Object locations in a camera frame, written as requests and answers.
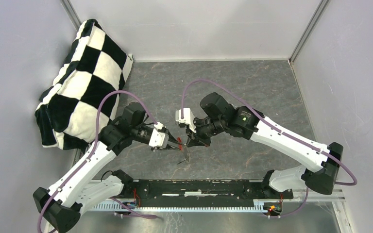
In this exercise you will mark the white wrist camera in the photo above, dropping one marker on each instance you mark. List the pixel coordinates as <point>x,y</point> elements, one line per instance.
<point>185,119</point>
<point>159,136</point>

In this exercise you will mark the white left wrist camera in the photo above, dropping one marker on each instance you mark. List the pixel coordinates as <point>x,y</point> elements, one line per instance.
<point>159,136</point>

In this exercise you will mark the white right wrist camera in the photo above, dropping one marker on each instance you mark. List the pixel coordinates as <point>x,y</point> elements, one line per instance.
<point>185,119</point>

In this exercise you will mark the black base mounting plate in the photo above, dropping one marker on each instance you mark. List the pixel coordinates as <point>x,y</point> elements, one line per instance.
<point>200,193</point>

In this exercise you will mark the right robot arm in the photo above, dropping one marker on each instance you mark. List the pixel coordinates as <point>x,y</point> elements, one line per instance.
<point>318,167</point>

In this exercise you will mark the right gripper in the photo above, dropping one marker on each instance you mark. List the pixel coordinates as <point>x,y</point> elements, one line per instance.
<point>203,141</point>

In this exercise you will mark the white toothed cable duct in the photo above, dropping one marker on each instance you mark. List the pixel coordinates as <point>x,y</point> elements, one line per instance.
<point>110,205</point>

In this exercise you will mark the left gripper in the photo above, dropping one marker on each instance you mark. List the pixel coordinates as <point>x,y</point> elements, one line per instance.
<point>171,138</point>

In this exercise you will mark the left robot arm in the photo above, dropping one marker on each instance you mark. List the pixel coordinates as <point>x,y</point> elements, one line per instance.
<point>63,203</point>

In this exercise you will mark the black white checkered blanket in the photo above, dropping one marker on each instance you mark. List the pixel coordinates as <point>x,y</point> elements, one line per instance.
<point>82,98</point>

